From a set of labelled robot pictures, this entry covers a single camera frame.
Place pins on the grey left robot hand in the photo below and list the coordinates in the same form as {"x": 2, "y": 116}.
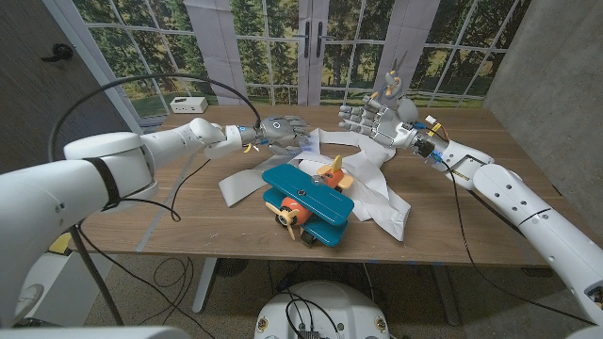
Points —
{"x": 278, "y": 132}

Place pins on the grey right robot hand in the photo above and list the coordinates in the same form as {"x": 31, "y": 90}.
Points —
{"x": 391, "y": 124}

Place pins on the white receipt paper strip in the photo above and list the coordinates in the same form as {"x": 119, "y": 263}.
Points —
{"x": 377, "y": 202}

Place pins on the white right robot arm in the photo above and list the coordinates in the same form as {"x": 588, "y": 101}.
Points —
{"x": 542, "y": 212}

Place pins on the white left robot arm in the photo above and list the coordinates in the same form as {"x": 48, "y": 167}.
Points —
{"x": 94, "y": 174}

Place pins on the teal orange toy plane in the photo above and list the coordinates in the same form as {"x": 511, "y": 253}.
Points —
{"x": 311, "y": 195}

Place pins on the printed forest window backdrop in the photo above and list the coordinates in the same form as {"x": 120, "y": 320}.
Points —
{"x": 330, "y": 61}

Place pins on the white power strip box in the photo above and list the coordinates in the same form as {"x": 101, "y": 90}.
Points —
{"x": 188, "y": 104}

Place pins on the black round floor object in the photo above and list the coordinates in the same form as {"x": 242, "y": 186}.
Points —
{"x": 232, "y": 267}

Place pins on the white table leg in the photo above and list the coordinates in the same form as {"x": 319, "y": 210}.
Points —
{"x": 205, "y": 287}
{"x": 445, "y": 296}

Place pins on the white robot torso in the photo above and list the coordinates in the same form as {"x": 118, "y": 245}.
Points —
{"x": 325, "y": 306}

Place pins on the yellow black floor object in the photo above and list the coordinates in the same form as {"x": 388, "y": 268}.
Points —
{"x": 61, "y": 244}

